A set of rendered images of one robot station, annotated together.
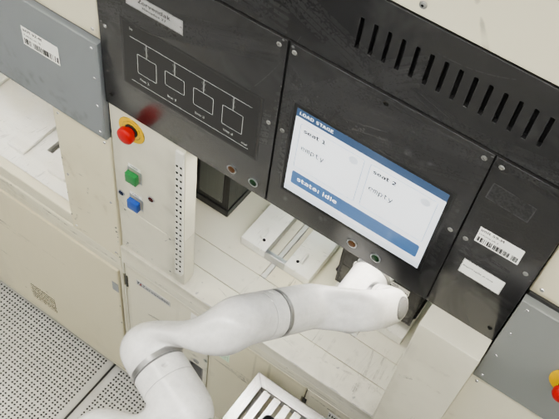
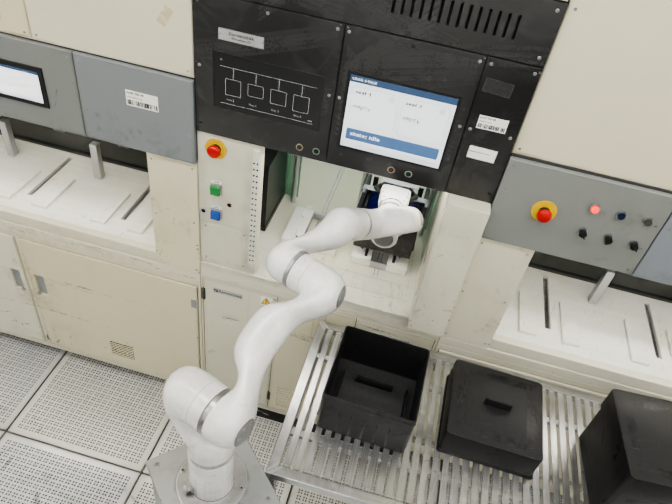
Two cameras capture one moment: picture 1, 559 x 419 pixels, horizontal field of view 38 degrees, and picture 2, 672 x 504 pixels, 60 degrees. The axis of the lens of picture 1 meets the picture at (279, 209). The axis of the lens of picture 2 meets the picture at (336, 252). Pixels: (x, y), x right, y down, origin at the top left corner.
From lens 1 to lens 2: 69 cm
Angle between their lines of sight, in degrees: 18
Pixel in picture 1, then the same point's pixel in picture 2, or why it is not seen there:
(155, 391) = (306, 276)
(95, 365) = not seen: hidden behind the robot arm
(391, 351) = (401, 280)
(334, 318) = (389, 225)
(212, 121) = (285, 112)
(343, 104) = (384, 58)
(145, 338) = (286, 248)
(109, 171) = (194, 194)
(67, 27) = (167, 76)
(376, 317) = (412, 220)
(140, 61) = (228, 83)
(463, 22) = not seen: outside the picture
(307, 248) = not seen: hidden behind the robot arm
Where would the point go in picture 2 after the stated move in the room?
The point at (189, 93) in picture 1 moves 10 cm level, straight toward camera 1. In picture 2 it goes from (267, 95) to (279, 114)
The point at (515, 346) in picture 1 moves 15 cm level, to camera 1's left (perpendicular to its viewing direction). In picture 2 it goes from (507, 198) to (457, 200)
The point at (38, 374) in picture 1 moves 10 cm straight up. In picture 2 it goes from (129, 412) to (126, 399)
